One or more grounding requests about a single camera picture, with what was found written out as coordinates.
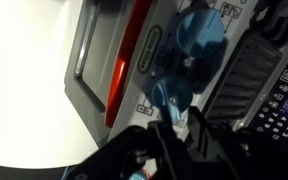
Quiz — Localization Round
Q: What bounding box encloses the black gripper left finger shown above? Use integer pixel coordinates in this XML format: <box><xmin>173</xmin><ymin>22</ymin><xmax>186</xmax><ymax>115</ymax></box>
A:
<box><xmin>147</xmin><ymin>105</ymin><xmax>181</xmax><ymax>154</ymax></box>

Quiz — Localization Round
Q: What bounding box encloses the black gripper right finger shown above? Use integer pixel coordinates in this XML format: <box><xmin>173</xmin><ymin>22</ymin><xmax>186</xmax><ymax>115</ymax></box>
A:
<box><xmin>188</xmin><ymin>106</ymin><xmax>223</xmax><ymax>157</ymax></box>

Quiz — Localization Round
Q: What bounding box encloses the blue stove knob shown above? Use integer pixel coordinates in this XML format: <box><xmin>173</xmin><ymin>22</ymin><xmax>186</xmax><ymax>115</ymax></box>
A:
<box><xmin>151</xmin><ymin>75</ymin><xmax>193</xmax><ymax>122</ymax></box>
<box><xmin>176</xmin><ymin>8</ymin><xmax>224</xmax><ymax>58</ymax></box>

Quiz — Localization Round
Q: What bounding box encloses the grey toy stove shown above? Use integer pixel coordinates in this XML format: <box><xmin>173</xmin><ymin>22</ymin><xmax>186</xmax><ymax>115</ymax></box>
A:
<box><xmin>64</xmin><ymin>0</ymin><xmax>288</xmax><ymax>146</ymax></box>

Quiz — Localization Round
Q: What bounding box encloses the black stove burner grate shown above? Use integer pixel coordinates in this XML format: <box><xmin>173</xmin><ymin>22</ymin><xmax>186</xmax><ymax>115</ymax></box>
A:
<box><xmin>203</xmin><ymin>0</ymin><xmax>288</xmax><ymax>123</ymax></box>

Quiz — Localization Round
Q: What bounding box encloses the black stove control panel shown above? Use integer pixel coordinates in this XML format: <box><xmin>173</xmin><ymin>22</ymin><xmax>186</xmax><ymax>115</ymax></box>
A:
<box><xmin>249</xmin><ymin>64</ymin><xmax>288</xmax><ymax>144</ymax></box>

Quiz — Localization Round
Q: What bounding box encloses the round white table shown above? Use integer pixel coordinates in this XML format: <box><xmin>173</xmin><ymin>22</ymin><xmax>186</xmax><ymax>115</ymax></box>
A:
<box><xmin>0</xmin><ymin>0</ymin><xmax>97</xmax><ymax>169</ymax></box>

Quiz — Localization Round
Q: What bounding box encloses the red oven door handle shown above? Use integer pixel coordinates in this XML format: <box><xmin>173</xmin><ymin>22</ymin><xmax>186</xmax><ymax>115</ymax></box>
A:
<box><xmin>104</xmin><ymin>0</ymin><xmax>153</xmax><ymax>128</ymax></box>

